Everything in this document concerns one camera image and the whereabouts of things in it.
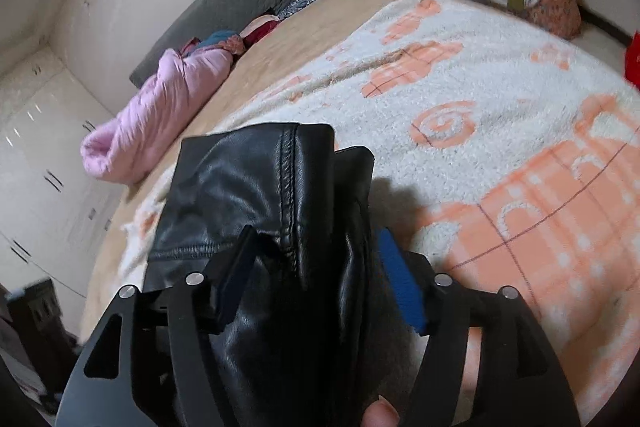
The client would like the red pink pillow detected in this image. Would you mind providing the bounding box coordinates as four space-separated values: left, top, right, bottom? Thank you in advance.
240 14 280 48

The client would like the pink rolled quilt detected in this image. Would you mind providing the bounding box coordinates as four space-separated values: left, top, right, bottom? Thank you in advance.
80 48 233 185

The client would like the right hand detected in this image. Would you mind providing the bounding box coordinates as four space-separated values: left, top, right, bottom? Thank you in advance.
361 311 482 426

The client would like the white wardrobe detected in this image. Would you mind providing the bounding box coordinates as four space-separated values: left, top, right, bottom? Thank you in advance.
1 46 122 334

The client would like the black leather jacket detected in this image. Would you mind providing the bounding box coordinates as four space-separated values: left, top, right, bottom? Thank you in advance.
142 120 417 427

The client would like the white orange patterned blanket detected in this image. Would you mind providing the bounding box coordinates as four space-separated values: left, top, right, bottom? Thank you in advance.
112 0 639 426

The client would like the dark floral fabric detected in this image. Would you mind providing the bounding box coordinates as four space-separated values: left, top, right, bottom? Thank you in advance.
276 0 317 22

